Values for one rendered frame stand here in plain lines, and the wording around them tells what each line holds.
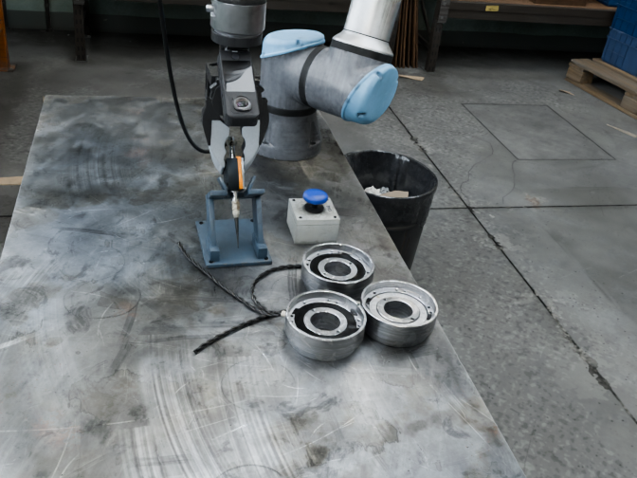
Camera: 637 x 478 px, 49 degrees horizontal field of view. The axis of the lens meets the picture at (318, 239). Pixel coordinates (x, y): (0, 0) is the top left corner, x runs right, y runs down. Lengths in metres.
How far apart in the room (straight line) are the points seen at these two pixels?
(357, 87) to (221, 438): 0.69
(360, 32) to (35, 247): 0.65
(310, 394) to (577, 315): 1.83
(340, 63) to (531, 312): 1.47
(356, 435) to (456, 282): 1.79
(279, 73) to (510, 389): 1.25
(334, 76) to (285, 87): 0.11
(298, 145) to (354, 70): 0.21
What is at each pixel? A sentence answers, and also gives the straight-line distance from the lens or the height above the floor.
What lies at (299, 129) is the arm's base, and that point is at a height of 0.86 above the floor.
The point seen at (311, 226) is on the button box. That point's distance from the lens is 1.11.
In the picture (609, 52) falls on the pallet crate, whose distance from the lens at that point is 5.15.
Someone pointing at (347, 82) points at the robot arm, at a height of 0.99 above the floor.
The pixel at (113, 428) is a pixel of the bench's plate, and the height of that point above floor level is 0.80.
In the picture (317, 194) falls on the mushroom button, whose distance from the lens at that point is 1.11.
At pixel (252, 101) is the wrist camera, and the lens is 0.96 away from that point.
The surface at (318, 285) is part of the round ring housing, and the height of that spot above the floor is 0.83.
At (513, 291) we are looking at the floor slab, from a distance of 2.61.
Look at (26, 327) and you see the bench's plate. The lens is 0.97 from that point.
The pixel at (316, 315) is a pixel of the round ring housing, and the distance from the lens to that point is 0.94.
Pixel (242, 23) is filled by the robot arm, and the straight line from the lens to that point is 0.98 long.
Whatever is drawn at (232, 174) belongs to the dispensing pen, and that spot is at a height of 0.92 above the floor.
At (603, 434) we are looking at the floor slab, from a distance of 2.18.
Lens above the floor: 1.40
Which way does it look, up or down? 32 degrees down
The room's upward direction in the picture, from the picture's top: 7 degrees clockwise
